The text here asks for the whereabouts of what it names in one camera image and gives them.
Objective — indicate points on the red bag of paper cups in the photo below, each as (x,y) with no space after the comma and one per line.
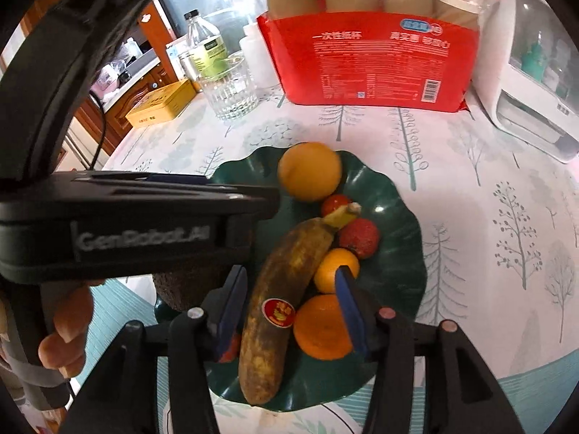
(362,68)

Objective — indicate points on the yellow flat box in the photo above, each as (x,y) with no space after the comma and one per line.
(158,104)

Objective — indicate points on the small tangerine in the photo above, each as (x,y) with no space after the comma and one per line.
(330,271)

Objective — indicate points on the white and blue carton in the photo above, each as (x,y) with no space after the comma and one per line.
(173,52)

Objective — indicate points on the person's left hand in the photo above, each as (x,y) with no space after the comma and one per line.
(68,325)

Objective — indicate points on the silver refrigerator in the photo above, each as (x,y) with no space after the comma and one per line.
(217,9)

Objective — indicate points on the small metal canister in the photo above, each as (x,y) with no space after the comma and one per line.
(187,70)

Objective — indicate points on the clear glass tumbler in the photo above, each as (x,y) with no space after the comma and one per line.
(230,95)

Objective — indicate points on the clear bottle with green label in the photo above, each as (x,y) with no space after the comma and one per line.
(208,54)

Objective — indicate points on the brown kiwi fruit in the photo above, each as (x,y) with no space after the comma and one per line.
(181,291)

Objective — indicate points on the small red cherry tomato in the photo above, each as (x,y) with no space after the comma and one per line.
(332,203)

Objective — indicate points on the white countertop appliance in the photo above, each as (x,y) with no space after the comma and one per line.
(520,113)

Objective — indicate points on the large yellow orange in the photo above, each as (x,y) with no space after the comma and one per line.
(310,171)

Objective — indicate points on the dark red round fruit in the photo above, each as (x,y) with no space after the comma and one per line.
(359,237)

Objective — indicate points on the overripe brown banana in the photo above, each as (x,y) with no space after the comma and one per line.
(276,289)

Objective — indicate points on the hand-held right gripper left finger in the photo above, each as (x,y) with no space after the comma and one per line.
(230,316)

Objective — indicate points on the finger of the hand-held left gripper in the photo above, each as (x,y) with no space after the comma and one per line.
(253,201)

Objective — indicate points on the dark green wavy plate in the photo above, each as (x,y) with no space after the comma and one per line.
(398,253)

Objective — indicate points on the white plastic bottle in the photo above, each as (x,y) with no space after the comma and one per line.
(258,63)

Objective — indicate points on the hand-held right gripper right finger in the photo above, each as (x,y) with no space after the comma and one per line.
(352,321)

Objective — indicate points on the brown wooden kitchen cabinets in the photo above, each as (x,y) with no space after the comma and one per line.
(90,122)

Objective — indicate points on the tree printed tablecloth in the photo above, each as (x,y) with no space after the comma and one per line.
(475,280)

